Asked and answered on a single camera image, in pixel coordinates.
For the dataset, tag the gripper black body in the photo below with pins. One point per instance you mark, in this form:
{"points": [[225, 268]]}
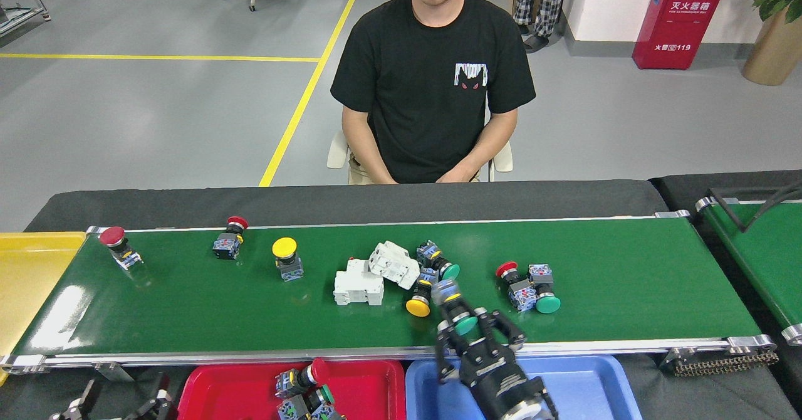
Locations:
{"points": [[495, 376]]}

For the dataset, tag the yellow push button switch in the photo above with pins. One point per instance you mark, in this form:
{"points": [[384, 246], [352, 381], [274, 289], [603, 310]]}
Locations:
{"points": [[418, 308], [284, 247]]}

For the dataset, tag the black metal guide bracket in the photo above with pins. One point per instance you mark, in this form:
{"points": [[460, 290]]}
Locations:
{"points": [[729, 211]]}

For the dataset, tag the person's right forearm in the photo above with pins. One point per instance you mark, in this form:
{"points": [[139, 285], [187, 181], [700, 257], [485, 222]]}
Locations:
{"points": [[369, 157]]}

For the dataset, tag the metal rack frame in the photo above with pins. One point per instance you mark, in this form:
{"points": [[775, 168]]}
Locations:
{"points": [[15, 19]]}

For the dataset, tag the person's left forearm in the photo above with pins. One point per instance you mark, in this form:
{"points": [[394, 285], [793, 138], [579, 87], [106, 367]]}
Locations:
{"points": [[492, 144]]}

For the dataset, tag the green conveyor belt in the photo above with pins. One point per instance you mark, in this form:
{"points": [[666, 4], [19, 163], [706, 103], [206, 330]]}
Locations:
{"points": [[770, 257], [626, 282]]}

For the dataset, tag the blue plastic tray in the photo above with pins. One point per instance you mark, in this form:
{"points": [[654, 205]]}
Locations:
{"points": [[595, 388]]}

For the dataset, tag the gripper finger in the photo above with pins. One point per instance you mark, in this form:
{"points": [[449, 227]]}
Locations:
{"points": [[448, 354], [501, 329], [76, 404], [155, 400]]}

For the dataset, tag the red plastic tray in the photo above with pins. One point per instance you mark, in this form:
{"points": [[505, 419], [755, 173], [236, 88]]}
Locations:
{"points": [[238, 395]]}

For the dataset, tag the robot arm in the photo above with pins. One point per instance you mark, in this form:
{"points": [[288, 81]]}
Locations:
{"points": [[523, 415]]}

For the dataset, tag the yellow plastic tray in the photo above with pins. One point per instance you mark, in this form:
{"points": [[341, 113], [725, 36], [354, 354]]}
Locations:
{"points": [[31, 282]]}

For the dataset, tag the person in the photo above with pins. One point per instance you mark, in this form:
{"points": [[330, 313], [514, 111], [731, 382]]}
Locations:
{"points": [[432, 94], [539, 6]]}

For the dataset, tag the red fire extinguisher box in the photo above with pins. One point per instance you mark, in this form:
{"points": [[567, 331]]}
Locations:
{"points": [[680, 22]]}

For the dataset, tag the person's left hand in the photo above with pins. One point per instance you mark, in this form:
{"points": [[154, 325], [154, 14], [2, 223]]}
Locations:
{"points": [[460, 175]]}

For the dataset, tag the grey office chair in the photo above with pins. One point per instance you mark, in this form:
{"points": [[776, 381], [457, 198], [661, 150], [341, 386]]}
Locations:
{"points": [[336, 152]]}

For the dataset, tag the black table cover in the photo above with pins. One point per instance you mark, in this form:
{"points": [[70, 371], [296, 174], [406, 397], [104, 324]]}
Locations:
{"points": [[188, 204]]}

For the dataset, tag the white circuit breaker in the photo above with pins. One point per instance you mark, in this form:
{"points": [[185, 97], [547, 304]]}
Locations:
{"points": [[395, 264], [358, 288]]}

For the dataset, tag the potted plant in gold pot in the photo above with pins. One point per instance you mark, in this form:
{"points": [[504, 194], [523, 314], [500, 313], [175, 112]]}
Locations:
{"points": [[777, 53]]}

